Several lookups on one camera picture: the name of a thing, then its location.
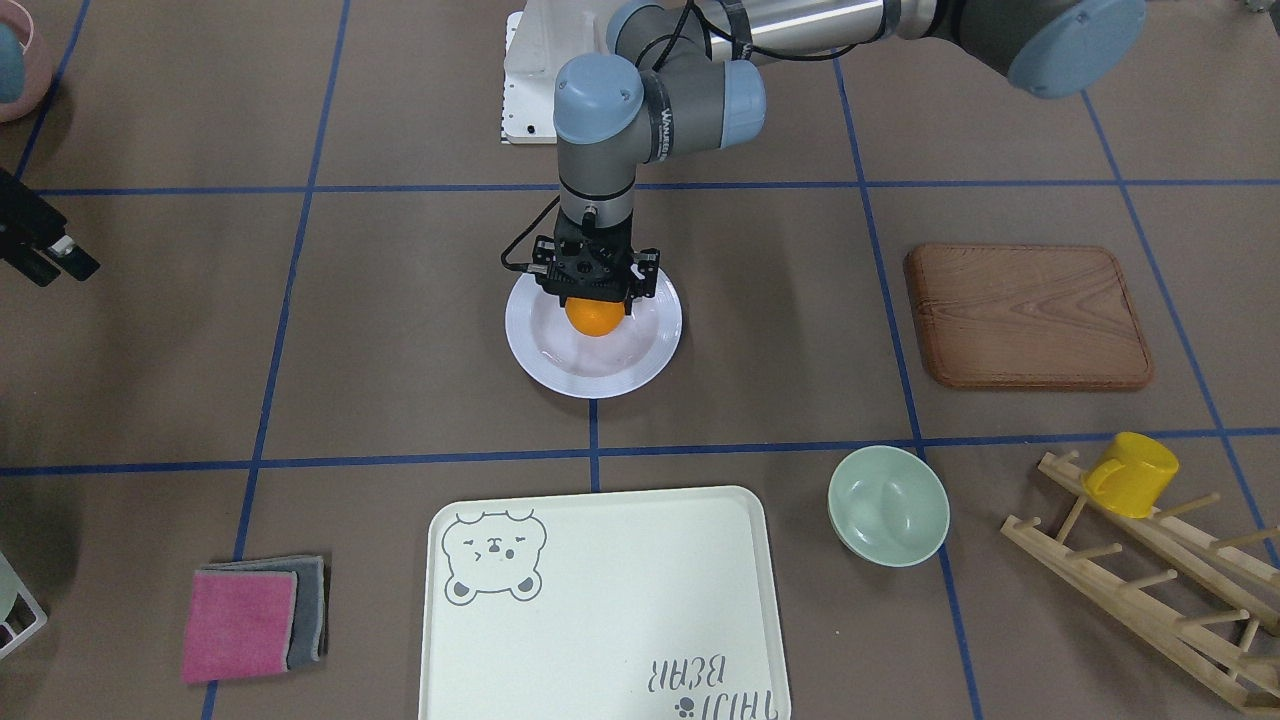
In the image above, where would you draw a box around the yellow mug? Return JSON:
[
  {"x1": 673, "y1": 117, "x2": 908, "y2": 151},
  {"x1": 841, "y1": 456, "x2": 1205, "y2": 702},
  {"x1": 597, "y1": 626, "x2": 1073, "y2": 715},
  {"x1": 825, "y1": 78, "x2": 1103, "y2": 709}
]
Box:
[{"x1": 1082, "y1": 430, "x2": 1180, "y2": 519}]

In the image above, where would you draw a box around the white round plate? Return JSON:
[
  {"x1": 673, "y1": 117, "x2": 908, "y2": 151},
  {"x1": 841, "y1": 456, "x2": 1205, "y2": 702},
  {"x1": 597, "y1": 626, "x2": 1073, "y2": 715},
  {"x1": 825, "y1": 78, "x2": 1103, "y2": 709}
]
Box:
[{"x1": 506, "y1": 270, "x2": 684, "y2": 398}]

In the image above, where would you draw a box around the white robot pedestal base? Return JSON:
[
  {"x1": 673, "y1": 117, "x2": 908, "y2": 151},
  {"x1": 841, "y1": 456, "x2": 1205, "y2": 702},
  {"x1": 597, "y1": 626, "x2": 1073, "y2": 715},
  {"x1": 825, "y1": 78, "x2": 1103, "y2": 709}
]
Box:
[{"x1": 500, "y1": 1, "x2": 621, "y2": 145}]

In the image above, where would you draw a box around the white wire cup rack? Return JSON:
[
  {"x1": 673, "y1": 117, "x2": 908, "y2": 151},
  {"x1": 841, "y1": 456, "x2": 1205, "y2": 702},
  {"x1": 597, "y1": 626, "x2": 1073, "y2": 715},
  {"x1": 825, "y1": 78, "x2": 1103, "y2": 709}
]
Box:
[{"x1": 1, "y1": 555, "x2": 49, "y2": 659}]

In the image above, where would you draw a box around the mint green bowl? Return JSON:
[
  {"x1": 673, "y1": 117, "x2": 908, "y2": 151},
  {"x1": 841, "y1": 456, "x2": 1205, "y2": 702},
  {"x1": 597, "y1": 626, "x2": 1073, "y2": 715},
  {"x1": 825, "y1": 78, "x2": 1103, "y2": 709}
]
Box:
[{"x1": 826, "y1": 445, "x2": 951, "y2": 568}]

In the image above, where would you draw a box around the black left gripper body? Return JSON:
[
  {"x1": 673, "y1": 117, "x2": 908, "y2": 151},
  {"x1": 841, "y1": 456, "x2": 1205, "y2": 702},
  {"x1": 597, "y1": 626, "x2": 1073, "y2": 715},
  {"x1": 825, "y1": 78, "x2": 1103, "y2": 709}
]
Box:
[{"x1": 530, "y1": 225, "x2": 660, "y2": 302}]

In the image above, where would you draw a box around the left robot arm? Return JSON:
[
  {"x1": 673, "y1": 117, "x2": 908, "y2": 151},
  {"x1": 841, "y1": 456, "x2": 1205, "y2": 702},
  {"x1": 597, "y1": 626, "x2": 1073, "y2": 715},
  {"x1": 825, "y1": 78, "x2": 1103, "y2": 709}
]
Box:
[{"x1": 500, "y1": 1, "x2": 1146, "y2": 311}]

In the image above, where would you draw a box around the wooden peg drying rack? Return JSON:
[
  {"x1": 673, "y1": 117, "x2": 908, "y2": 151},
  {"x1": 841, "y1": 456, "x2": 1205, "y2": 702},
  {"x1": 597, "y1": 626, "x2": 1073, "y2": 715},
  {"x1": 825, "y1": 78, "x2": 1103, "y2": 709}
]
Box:
[{"x1": 1000, "y1": 451, "x2": 1279, "y2": 719}]

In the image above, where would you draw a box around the orange fruit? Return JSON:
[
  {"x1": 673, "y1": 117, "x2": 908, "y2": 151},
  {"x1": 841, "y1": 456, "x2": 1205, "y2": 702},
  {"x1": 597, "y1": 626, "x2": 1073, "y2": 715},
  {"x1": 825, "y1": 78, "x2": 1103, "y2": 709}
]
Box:
[{"x1": 564, "y1": 297, "x2": 627, "y2": 337}]

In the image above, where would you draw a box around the wooden cutting board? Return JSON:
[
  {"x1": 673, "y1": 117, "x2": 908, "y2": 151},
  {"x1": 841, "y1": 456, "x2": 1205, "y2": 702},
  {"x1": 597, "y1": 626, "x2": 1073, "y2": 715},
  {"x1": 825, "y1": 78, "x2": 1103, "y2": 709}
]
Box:
[{"x1": 904, "y1": 243, "x2": 1155, "y2": 391}]

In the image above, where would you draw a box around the pink cloth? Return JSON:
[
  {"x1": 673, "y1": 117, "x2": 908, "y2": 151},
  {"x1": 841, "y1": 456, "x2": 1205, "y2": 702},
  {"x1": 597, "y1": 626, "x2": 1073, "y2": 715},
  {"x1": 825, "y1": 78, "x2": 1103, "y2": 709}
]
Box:
[{"x1": 180, "y1": 570, "x2": 297, "y2": 684}]

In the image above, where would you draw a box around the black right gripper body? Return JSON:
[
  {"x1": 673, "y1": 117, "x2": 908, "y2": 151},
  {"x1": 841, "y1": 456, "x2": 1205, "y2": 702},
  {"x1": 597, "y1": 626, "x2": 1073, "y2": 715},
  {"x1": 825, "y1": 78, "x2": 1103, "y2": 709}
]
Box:
[{"x1": 1, "y1": 168, "x2": 56, "y2": 266}]

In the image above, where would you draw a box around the grey cloth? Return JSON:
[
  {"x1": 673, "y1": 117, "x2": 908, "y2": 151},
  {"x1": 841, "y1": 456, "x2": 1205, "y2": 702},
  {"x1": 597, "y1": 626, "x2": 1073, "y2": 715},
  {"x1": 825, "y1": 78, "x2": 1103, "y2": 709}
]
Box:
[{"x1": 198, "y1": 555, "x2": 325, "y2": 673}]

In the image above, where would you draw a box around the cream bear tray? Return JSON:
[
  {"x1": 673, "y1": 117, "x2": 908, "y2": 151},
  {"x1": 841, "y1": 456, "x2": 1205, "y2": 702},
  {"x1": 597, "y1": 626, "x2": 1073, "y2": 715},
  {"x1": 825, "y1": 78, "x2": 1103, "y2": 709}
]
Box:
[{"x1": 419, "y1": 486, "x2": 794, "y2": 719}]

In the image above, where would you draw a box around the pink bowl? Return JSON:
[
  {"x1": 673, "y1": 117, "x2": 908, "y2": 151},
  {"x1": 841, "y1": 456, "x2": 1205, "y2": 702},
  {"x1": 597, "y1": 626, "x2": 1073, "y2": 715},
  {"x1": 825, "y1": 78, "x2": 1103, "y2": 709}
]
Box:
[{"x1": 1, "y1": 1, "x2": 54, "y2": 124}]

